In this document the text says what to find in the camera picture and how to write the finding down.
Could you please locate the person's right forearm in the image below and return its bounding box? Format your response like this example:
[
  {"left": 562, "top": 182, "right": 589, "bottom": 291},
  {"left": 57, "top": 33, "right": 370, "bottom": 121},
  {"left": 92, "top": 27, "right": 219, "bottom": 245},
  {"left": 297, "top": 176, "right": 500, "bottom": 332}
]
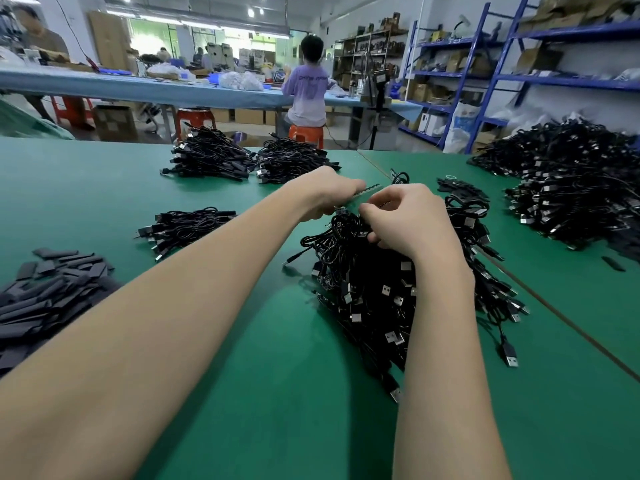
[{"left": 393, "top": 249, "right": 513, "bottom": 480}]

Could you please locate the black tripod stand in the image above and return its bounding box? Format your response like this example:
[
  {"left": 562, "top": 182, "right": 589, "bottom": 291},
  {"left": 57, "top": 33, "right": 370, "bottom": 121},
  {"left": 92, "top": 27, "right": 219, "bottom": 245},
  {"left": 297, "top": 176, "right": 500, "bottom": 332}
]
[{"left": 355, "top": 55, "right": 401, "bottom": 151}]

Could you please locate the small upright cardboard box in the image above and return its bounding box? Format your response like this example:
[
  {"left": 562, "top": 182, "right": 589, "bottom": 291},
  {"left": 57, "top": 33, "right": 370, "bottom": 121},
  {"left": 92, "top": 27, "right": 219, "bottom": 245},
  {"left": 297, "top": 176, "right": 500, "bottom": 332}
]
[{"left": 92, "top": 105, "right": 139, "bottom": 142}]

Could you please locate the person's right hand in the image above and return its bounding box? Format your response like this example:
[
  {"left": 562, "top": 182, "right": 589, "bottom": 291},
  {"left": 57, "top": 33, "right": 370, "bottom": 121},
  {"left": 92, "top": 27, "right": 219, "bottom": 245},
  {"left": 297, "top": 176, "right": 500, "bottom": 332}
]
[{"left": 360, "top": 183, "right": 468, "bottom": 266}]

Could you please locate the green plastic bag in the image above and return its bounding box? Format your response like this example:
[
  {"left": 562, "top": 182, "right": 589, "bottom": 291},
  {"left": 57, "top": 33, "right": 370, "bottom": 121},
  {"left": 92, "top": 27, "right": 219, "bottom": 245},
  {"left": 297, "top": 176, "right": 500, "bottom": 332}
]
[{"left": 0, "top": 99, "right": 46, "bottom": 140}]

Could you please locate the small bundle of cables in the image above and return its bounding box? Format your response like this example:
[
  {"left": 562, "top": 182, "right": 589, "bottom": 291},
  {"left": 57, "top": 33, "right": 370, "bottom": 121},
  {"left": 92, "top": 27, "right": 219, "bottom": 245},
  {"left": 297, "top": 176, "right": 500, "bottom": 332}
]
[{"left": 437, "top": 175, "right": 491, "bottom": 206}]

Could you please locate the bundle of black cables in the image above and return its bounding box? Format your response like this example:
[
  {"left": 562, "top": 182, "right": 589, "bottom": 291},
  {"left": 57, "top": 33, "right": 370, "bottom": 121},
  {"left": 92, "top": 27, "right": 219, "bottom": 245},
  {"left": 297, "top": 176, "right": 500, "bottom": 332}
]
[
  {"left": 160, "top": 127, "right": 256, "bottom": 183},
  {"left": 252, "top": 137, "right": 342, "bottom": 186}
]

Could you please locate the person's left hand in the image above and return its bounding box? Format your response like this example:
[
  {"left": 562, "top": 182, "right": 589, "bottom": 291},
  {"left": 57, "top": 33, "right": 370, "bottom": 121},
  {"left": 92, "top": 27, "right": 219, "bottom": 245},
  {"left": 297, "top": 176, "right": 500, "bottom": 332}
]
[{"left": 285, "top": 165, "right": 367, "bottom": 221}]

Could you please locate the dark storage shelf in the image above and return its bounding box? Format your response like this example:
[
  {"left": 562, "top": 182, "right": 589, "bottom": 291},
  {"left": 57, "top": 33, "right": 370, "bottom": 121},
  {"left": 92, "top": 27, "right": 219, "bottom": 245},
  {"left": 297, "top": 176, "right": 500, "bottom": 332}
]
[{"left": 335, "top": 13, "right": 411, "bottom": 91}]

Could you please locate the blue metal shelving rack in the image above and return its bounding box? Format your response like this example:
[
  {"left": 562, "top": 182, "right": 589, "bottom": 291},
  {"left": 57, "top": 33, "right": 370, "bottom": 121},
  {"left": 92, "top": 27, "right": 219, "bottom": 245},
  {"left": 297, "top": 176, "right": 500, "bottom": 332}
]
[{"left": 400, "top": 0, "right": 640, "bottom": 156}]

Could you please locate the heap of finished black cables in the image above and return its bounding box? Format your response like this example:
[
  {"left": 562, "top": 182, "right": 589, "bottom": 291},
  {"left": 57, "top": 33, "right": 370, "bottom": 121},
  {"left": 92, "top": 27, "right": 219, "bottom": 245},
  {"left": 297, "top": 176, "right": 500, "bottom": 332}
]
[{"left": 137, "top": 207, "right": 238, "bottom": 262}]

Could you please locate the long blue work table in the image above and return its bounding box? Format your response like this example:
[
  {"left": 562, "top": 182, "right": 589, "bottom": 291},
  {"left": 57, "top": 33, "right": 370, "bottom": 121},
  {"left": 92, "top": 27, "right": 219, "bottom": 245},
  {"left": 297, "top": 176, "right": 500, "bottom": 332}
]
[{"left": 0, "top": 67, "right": 426, "bottom": 121}]

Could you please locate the white plastic bag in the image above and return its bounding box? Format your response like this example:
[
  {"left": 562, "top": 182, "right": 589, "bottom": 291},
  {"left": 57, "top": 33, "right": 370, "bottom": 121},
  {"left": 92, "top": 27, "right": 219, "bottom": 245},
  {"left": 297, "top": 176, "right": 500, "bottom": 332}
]
[{"left": 443, "top": 103, "right": 481, "bottom": 154}]

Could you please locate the huge heap of black cables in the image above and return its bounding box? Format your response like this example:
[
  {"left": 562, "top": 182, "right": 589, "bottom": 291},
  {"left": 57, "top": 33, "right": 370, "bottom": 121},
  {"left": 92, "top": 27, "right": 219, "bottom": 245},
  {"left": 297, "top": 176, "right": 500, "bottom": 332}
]
[{"left": 468, "top": 115, "right": 640, "bottom": 261}]

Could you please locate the person's left forearm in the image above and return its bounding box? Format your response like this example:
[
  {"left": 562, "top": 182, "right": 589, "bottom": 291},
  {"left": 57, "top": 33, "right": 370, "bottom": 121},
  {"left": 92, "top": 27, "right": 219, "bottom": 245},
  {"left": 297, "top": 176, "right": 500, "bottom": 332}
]
[{"left": 0, "top": 185, "right": 311, "bottom": 480}]

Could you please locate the pile of black sleeve strips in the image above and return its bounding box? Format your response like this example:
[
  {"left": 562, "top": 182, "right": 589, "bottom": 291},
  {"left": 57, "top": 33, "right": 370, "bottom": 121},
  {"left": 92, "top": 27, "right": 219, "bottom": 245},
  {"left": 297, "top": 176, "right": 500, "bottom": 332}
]
[{"left": 0, "top": 247, "right": 119, "bottom": 378}]

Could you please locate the large pile of black cables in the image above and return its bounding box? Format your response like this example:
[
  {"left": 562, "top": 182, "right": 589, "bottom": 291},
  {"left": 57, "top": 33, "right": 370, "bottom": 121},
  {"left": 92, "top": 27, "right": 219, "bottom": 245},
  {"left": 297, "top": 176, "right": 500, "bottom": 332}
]
[{"left": 285, "top": 173, "right": 529, "bottom": 404}]

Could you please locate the orange plastic stool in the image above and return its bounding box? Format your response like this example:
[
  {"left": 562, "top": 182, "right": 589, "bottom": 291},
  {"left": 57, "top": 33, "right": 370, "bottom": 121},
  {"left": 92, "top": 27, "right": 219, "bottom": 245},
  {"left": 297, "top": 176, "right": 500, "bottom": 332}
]
[{"left": 289, "top": 125, "right": 326, "bottom": 150}]

